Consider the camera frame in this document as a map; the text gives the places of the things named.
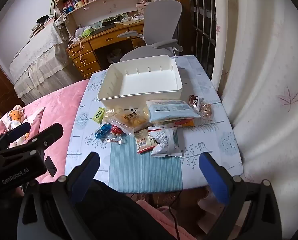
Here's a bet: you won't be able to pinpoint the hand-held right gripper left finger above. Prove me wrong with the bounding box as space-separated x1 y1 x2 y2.
17 151 100 240

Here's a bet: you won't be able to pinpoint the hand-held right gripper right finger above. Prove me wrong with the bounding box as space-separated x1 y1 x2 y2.
198 151 283 240

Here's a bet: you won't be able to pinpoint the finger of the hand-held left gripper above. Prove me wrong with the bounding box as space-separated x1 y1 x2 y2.
0 123 64 156
0 122 31 150

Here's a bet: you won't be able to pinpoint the blue snack packet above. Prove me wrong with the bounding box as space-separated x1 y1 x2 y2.
94 124 112 140

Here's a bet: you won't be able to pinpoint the green snack packet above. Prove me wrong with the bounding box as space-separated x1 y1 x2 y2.
92 107 106 124

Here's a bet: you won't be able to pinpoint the white snack bag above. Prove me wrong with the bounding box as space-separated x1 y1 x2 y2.
147 126 183 158

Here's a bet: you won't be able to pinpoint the red label snack packet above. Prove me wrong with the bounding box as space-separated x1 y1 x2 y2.
134 127 159 154

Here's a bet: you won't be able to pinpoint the clear bag of yellow puffs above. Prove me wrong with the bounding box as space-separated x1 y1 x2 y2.
104 107 149 137

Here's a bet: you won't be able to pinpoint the light blue cracker bag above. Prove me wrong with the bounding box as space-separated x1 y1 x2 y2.
145 100 202 124

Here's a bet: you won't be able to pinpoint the white plastic storage bin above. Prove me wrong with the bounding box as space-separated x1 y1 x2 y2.
97 54 182 107

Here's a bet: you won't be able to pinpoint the cartoon print cloth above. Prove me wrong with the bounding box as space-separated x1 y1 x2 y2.
0 105 45 148

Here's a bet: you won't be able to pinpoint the pink cushion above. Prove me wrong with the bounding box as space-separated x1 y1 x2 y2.
0 79 90 184

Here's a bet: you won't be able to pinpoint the brown wooden door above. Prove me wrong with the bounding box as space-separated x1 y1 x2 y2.
0 54 25 120

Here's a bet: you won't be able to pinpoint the dark cloth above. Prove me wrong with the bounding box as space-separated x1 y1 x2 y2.
75 179 179 240

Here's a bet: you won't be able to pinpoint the red candy packet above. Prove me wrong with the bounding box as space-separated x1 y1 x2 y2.
106 125 124 145

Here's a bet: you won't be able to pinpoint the tree print tablecloth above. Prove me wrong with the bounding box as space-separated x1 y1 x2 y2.
64 55 243 194

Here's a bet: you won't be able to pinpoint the tan orange snack packet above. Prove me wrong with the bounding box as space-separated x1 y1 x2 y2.
161 119 196 128

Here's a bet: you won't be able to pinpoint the pink fleece clothing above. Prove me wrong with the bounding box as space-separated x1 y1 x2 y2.
136 199 199 240

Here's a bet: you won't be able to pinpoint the clear packet of nuts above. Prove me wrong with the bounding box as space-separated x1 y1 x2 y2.
198 102 213 118

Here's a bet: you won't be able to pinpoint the white lace cover cloth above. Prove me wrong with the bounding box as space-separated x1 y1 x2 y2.
9 21 75 105

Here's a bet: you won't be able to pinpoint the brown chocolate packet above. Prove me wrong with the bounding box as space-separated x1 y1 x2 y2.
188 95 204 108

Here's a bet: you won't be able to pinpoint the wastebasket under desk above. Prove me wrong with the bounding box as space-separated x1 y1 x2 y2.
106 49 122 64

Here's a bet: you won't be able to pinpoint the white floral curtain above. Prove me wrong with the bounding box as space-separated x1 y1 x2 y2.
211 0 298 230

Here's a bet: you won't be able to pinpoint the wooden desk with drawers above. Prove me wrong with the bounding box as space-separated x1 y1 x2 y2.
67 17 145 78

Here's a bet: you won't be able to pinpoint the black keyboard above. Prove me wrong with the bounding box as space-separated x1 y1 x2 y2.
89 24 117 37

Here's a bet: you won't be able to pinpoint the wooden bookshelf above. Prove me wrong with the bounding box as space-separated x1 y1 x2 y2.
49 0 152 28

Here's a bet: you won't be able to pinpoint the metal window grille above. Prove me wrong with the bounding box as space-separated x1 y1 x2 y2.
188 0 217 78

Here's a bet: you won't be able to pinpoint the grey office chair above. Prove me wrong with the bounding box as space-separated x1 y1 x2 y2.
117 0 183 63

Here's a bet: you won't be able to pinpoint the black cable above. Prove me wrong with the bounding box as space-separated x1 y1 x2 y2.
168 191 183 240

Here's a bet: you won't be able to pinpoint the white charging cables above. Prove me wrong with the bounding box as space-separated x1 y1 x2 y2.
67 36 89 65

